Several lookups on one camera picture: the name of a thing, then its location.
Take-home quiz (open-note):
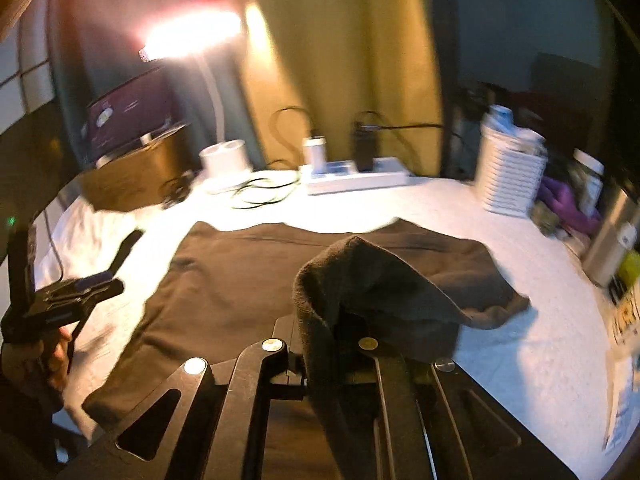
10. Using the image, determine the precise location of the white power strip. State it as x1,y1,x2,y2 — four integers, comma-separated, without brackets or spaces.
299,157,411,196

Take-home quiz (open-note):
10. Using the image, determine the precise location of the coiled black cable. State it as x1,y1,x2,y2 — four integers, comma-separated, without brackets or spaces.
231,177,301,211

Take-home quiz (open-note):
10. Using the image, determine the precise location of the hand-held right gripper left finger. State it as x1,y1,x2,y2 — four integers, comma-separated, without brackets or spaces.
55,316,308,480

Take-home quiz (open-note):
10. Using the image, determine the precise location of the purple cloth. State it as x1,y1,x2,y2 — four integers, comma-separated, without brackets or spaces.
537,175,601,236

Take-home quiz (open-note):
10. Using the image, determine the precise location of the white capped jar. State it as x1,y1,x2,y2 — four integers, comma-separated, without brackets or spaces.
570,147,606,216

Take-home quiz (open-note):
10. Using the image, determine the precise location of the black charger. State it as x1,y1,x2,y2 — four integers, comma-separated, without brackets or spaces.
352,120,376,171

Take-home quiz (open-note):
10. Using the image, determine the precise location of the black cable of white charger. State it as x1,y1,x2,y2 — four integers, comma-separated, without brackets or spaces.
270,105,318,168

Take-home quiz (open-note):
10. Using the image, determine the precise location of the yellow packet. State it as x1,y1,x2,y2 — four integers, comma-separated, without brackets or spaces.
607,247,640,306

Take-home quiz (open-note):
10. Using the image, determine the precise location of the dark olive shirt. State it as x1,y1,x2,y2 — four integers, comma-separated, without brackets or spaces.
82,220,531,480

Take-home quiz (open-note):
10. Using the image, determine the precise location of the white desk lamp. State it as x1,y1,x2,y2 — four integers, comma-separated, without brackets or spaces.
137,7,253,193

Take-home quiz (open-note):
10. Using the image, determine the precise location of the black braided cable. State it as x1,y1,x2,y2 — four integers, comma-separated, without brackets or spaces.
42,207,65,283

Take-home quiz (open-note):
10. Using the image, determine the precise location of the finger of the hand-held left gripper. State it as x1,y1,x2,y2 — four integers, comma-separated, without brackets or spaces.
70,270,115,288
37,279,126,321

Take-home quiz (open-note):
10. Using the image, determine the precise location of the printed cardboard box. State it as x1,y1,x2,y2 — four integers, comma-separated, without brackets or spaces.
80,130,193,211

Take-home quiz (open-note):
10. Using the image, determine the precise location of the white paper sheet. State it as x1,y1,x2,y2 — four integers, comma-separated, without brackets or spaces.
602,350,640,453

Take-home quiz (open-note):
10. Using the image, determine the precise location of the white and blue pack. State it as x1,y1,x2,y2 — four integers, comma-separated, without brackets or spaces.
487,105,546,153

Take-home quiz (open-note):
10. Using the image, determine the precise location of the person's left hand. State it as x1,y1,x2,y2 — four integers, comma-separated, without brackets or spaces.
0,327,73,401

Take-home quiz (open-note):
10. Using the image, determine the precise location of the dark narrow strip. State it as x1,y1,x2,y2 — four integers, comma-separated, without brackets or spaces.
106,230,146,273

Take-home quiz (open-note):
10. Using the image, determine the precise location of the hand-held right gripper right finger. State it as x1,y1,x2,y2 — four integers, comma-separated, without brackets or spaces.
330,335,576,480

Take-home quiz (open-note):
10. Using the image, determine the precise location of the white bed sheet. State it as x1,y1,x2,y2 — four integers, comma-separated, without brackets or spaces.
35,167,640,471

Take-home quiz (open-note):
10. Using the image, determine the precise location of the yellow curtain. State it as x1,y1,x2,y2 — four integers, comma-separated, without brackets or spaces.
215,0,443,176

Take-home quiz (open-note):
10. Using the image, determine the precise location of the steel bottle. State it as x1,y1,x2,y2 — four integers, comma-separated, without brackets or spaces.
582,185,638,286

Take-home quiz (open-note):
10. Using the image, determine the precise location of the white charger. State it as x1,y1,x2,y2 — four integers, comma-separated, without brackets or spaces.
304,136,328,176

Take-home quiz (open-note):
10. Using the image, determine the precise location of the bundled black cable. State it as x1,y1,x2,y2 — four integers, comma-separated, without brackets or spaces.
160,170,196,208

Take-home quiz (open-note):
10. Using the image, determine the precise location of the white ribbed basket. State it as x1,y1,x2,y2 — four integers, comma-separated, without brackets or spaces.
474,125,548,218

